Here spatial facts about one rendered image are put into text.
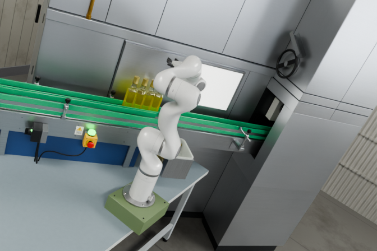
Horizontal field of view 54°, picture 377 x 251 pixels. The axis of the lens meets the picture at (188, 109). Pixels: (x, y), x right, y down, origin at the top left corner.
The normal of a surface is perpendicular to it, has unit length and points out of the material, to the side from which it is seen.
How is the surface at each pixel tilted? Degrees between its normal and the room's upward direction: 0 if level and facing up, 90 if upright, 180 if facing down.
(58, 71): 90
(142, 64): 90
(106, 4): 90
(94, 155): 90
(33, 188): 0
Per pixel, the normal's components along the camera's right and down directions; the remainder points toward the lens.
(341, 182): -0.49, 0.20
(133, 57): 0.31, 0.51
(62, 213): 0.36, -0.84
